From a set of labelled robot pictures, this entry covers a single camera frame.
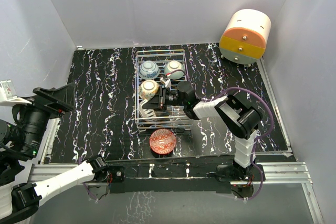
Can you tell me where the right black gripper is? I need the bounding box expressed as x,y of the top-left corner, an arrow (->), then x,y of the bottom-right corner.
143,86 -> 186,111

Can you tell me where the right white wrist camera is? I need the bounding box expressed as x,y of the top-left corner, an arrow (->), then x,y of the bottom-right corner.
160,75 -> 171,88

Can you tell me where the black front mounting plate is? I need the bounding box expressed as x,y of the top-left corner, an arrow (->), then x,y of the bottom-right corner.
78,155 -> 266,195

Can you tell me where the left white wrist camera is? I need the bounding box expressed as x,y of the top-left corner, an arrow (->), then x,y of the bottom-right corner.
0,80 -> 31,106

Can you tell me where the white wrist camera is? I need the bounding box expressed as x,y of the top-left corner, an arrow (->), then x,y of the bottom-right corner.
0,80 -> 31,106
160,75 -> 171,88

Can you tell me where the white bowl brown rim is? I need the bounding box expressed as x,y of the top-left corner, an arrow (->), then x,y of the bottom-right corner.
139,100 -> 156,122

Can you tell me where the silver wire dish rack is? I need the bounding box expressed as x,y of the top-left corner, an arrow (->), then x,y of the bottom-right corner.
135,49 -> 192,132

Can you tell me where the blue white patterned bowl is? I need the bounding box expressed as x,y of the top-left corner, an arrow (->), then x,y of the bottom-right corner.
138,60 -> 160,80

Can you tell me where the cream bowl leaf pattern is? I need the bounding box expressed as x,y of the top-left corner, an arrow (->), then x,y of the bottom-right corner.
139,80 -> 159,101

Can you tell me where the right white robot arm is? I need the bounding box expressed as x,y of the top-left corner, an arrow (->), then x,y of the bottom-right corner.
139,81 -> 269,180

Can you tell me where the pastel round drawer cabinet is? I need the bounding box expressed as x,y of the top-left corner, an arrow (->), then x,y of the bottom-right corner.
219,9 -> 271,65

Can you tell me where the red patterned bowl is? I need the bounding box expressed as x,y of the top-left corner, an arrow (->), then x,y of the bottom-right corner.
149,129 -> 176,155

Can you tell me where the pale green bowl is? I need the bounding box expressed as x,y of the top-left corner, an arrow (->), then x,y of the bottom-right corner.
164,60 -> 184,80

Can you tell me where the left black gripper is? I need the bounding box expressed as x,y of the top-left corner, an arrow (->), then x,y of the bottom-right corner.
10,81 -> 77,156

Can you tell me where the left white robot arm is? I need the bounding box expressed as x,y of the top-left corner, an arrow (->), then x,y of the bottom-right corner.
1,80 -> 109,223

